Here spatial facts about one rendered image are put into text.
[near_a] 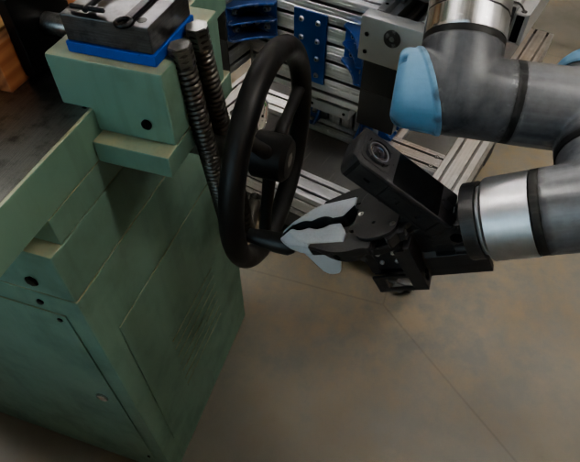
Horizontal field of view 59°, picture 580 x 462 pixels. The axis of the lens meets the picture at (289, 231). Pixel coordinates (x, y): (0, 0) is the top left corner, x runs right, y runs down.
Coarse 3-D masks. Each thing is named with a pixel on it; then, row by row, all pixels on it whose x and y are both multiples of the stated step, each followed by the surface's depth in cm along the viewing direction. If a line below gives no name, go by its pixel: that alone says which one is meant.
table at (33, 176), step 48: (192, 0) 73; (0, 96) 58; (48, 96) 58; (0, 144) 52; (48, 144) 52; (96, 144) 58; (144, 144) 57; (192, 144) 61; (0, 192) 48; (48, 192) 53; (0, 240) 48
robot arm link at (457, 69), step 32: (448, 0) 46; (480, 0) 44; (512, 0) 46; (448, 32) 45; (480, 32) 44; (416, 64) 45; (448, 64) 45; (480, 64) 44; (512, 64) 45; (416, 96) 45; (448, 96) 45; (480, 96) 44; (512, 96) 44; (416, 128) 48; (448, 128) 47; (480, 128) 46; (512, 128) 45
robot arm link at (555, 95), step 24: (552, 72) 44; (576, 72) 44; (528, 96) 44; (552, 96) 43; (576, 96) 43; (528, 120) 44; (552, 120) 44; (576, 120) 43; (528, 144) 46; (552, 144) 46
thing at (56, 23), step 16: (0, 0) 53; (16, 0) 54; (32, 0) 56; (48, 0) 58; (64, 0) 61; (16, 16) 54; (32, 16) 56; (48, 16) 57; (16, 32) 55; (32, 32) 57; (48, 32) 58; (64, 32) 57; (16, 48) 57; (32, 48) 58; (48, 48) 60; (32, 64) 58; (48, 64) 60
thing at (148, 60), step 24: (120, 0) 52; (168, 0) 52; (72, 24) 50; (96, 24) 49; (144, 24) 48; (168, 24) 51; (72, 48) 52; (96, 48) 51; (120, 48) 51; (144, 48) 50
